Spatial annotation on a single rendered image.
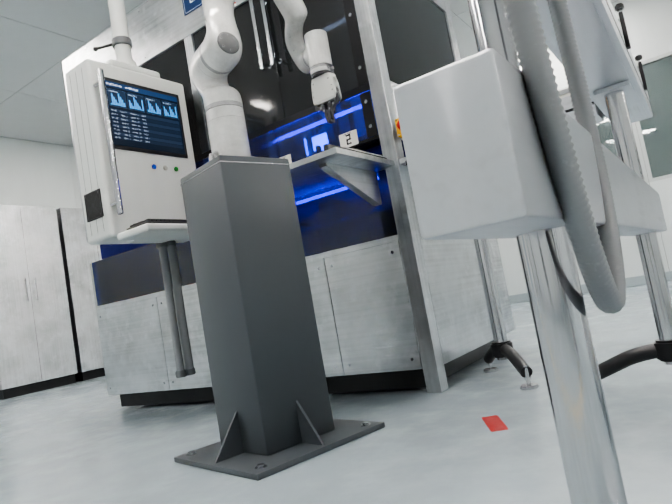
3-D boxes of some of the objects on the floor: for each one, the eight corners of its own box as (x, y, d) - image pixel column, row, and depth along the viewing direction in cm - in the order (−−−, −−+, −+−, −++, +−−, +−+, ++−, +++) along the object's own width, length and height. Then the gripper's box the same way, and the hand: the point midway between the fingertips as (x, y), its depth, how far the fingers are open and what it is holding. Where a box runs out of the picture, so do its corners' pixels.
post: (434, 389, 210) (338, -120, 228) (448, 388, 207) (350, -129, 225) (427, 393, 205) (329, -129, 223) (441, 392, 201) (341, -137, 219)
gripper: (299, 78, 201) (308, 127, 199) (333, 63, 192) (342, 113, 191) (312, 83, 207) (320, 130, 205) (344, 68, 198) (353, 117, 197)
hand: (330, 117), depth 198 cm, fingers closed
